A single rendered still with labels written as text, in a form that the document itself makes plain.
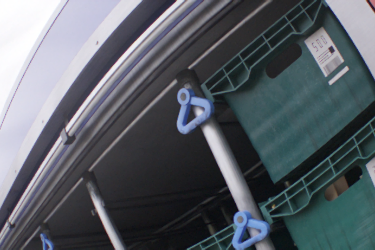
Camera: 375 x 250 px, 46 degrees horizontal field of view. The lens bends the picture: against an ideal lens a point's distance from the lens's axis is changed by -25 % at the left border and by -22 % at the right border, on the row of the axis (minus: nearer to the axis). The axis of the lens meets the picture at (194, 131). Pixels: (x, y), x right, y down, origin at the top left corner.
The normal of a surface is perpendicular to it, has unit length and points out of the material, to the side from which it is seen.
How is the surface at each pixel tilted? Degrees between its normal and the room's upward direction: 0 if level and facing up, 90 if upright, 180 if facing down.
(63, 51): 90
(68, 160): 90
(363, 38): 90
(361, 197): 94
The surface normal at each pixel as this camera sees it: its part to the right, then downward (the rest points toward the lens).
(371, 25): -0.69, 0.04
